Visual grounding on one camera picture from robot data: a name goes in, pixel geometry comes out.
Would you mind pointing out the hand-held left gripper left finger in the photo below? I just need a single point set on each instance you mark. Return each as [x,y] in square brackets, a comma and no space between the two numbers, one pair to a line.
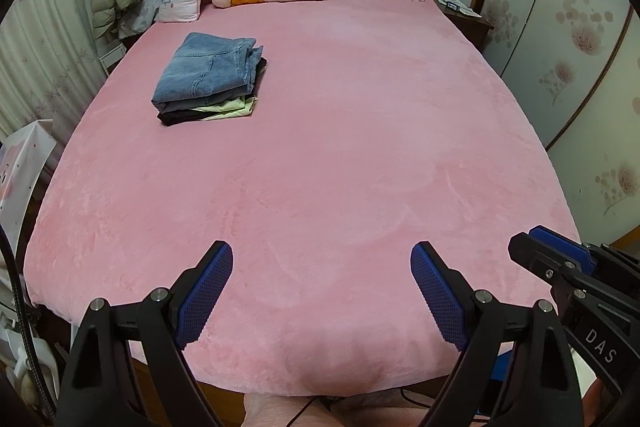
[205,297]

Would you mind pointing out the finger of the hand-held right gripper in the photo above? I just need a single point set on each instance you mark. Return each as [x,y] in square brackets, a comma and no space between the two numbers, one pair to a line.
[560,244]
[530,252]

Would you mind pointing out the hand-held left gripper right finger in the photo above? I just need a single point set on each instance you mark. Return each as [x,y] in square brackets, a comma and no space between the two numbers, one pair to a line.
[440,297]

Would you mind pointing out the blue denim jacket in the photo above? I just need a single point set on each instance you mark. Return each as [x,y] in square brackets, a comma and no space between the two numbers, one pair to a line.
[205,67]

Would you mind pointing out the person's legs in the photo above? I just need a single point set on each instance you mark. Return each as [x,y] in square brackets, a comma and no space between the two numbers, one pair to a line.
[270,412]

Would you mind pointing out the bed with pink sheet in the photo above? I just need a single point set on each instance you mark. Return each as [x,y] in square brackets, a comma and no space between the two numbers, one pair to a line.
[350,157]

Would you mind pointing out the dark folded garment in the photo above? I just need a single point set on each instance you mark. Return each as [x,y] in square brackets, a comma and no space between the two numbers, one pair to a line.
[175,117]

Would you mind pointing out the white plastic stool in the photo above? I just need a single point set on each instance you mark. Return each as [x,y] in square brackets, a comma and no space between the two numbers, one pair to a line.
[35,372]

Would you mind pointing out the floral wardrobe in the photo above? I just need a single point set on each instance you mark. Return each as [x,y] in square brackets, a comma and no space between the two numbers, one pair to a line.
[575,32]

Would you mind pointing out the white paper bag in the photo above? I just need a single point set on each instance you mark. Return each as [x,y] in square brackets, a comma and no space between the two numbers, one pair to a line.
[25,167]

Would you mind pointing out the wooden nightstand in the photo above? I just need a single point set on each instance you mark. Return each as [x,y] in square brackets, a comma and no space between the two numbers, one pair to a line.
[470,29]

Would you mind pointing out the white papers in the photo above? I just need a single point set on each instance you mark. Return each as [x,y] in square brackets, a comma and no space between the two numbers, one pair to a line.
[465,9]

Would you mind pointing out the white side table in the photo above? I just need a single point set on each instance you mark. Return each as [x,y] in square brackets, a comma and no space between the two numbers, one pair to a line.
[112,57]

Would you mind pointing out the pale plastic bag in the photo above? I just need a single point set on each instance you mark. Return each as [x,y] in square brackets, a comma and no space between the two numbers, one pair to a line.
[137,19]

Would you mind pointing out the white curtain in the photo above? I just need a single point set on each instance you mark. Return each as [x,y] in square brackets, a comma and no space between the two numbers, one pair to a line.
[40,57]

